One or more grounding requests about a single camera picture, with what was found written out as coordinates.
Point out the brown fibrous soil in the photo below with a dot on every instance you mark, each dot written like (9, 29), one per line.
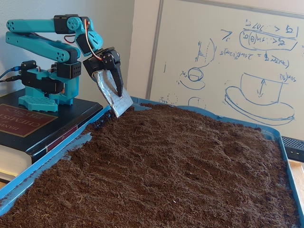
(166, 166)

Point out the blue plastic tray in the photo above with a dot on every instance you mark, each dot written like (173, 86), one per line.
(82, 140)

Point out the teal five-joint robot arm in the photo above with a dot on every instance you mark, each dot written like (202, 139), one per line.
(35, 26)

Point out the whiteboard with blue drawings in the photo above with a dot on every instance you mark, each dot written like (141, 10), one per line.
(237, 71)

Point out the silver foil-covered scoop gripper finger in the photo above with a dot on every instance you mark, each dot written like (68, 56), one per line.
(108, 92)

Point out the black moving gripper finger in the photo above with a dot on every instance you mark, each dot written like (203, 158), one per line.
(118, 80)

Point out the black chemistry physics handbook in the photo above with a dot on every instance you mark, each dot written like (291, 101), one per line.
(14, 118)

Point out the perforated box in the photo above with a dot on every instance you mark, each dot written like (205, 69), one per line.
(294, 147)

